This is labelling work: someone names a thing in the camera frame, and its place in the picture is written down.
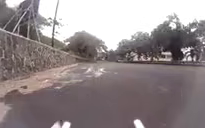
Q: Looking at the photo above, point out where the round bushy tree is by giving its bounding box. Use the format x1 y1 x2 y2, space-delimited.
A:
64 30 108 62

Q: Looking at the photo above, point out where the grey asphalt road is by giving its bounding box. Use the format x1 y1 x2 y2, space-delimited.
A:
0 60 205 128

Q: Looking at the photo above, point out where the pale building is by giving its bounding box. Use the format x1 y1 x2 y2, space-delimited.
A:
128 46 205 62

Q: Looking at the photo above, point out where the dark utility pole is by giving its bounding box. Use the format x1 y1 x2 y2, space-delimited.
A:
50 0 61 48

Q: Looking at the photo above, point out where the row of trees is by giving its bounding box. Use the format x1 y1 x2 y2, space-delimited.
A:
107 13 205 63

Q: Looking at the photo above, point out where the robot's own part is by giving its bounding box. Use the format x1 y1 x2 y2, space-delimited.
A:
133 119 146 128
61 121 72 128

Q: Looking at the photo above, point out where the sandy dirt verge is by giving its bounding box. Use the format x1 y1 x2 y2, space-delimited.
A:
0 62 106 125

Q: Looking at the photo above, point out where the low kerb wall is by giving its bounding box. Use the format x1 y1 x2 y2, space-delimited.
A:
117 59 205 67

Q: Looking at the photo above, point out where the dark stone wall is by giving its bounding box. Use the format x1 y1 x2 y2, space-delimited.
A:
0 24 78 82

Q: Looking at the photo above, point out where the slanted pole frame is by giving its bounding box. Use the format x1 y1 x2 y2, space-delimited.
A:
2 0 42 43

